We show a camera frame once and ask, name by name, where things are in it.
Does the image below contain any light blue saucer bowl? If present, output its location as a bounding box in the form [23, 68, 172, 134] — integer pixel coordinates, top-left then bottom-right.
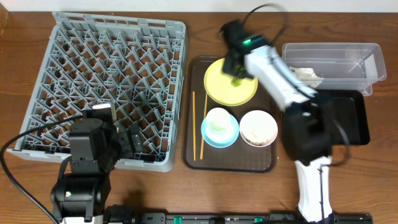
[201, 115, 239, 148]

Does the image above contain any white plastic cup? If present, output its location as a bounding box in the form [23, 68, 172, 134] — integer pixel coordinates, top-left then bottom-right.
[206, 108, 232, 133]

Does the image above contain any pink white bowl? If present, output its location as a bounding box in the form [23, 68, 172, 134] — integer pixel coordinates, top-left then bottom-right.
[239, 110, 278, 147]

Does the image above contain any dark brown serving tray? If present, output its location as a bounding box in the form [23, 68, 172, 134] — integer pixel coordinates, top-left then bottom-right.
[182, 56, 277, 173]

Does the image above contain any grey plastic dish rack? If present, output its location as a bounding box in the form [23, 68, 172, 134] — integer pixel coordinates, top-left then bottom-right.
[10, 12, 188, 172]

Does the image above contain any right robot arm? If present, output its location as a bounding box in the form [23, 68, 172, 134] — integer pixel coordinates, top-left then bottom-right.
[220, 20, 349, 223]

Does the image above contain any green snack wrapper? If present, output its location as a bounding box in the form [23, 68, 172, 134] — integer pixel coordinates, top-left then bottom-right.
[231, 77, 242, 87]

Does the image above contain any yellow round plate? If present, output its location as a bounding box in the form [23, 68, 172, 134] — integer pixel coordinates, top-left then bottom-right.
[204, 58, 258, 106]

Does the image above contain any black waste tray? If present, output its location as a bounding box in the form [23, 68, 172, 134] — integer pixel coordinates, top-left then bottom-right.
[281, 89, 371, 146]

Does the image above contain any wooden chopstick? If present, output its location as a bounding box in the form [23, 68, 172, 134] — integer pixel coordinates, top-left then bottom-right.
[192, 91, 197, 161]
[200, 92, 208, 161]

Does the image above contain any clear plastic waste bin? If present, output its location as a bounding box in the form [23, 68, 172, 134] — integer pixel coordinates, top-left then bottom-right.
[282, 42, 387, 96]

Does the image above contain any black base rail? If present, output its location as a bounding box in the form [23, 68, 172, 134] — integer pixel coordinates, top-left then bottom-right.
[104, 204, 374, 224]

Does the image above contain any white tissue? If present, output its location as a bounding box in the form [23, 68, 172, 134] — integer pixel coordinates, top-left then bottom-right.
[290, 67, 323, 88]

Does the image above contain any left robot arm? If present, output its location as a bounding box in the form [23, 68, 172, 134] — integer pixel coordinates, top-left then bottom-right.
[50, 118, 137, 223]

